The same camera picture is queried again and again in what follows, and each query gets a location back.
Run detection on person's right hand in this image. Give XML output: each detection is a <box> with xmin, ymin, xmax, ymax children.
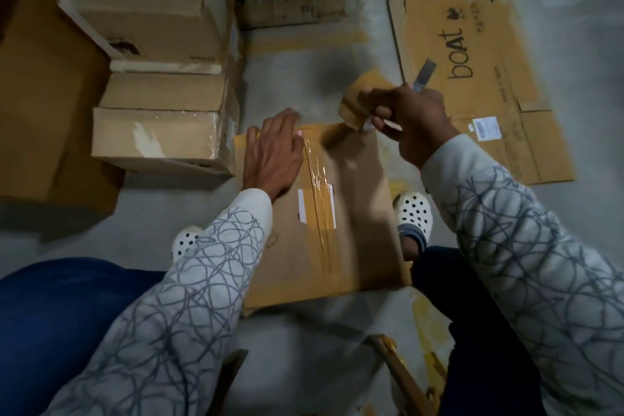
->
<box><xmin>357</xmin><ymin>84</ymin><xmax>462</xmax><ymax>171</ymax></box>

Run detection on person's left hand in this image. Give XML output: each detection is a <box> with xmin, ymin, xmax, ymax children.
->
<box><xmin>242</xmin><ymin>107</ymin><xmax>306</xmax><ymax>202</ymax></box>

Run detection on blue-handled cutter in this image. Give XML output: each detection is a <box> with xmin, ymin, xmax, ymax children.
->
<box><xmin>410</xmin><ymin>57</ymin><xmax>439</xmax><ymax>96</ymax></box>

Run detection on brown packing tape roll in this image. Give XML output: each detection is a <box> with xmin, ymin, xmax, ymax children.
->
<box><xmin>337</xmin><ymin>66</ymin><xmax>404</xmax><ymax>133</ymax></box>

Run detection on brown cardboard sheet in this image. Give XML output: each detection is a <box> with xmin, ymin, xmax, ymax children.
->
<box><xmin>387</xmin><ymin>0</ymin><xmax>577</xmax><ymax>187</ymax></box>

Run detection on small cardboard box being taped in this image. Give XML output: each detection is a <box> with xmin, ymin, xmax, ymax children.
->
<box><xmin>232</xmin><ymin>121</ymin><xmax>415</xmax><ymax>313</ymax></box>
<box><xmin>90</xmin><ymin>60</ymin><xmax>243</xmax><ymax>177</ymax></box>

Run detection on cardboard box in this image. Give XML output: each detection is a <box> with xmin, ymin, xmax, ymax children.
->
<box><xmin>57</xmin><ymin>0</ymin><xmax>244</xmax><ymax>75</ymax></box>

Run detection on large black-label cardboard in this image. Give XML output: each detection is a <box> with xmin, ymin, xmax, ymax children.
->
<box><xmin>0</xmin><ymin>0</ymin><xmax>127</xmax><ymax>216</ymax></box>

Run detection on person's right forearm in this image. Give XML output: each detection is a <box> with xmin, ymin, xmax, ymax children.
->
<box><xmin>420</xmin><ymin>133</ymin><xmax>624</xmax><ymax>416</ymax></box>

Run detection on person's left forearm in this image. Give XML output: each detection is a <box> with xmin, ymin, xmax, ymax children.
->
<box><xmin>44</xmin><ymin>187</ymin><xmax>275</xmax><ymax>416</ymax></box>

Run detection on person's right white clog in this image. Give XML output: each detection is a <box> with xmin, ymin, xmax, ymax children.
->
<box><xmin>392</xmin><ymin>189</ymin><xmax>436</xmax><ymax>257</ymax></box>

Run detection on person's white clog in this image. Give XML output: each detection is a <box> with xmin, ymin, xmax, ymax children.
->
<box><xmin>392</xmin><ymin>189</ymin><xmax>436</xmax><ymax>257</ymax></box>
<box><xmin>170</xmin><ymin>224</ymin><xmax>205</xmax><ymax>264</ymax></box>

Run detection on person's left white clog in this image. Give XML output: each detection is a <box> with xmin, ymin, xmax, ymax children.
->
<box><xmin>170</xmin><ymin>224</ymin><xmax>205</xmax><ymax>264</ymax></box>

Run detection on person's blue trousers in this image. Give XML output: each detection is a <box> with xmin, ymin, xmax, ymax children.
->
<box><xmin>0</xmin><ymin>244</ymin><xmax>548</xmax><ymax>416</ymax></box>

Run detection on brown plastic-wrapped stool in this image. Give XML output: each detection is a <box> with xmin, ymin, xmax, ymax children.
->
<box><xmin>205</xmin><ymin>333</ymin><xmax>450</xmax><ymax>416</ymax></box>

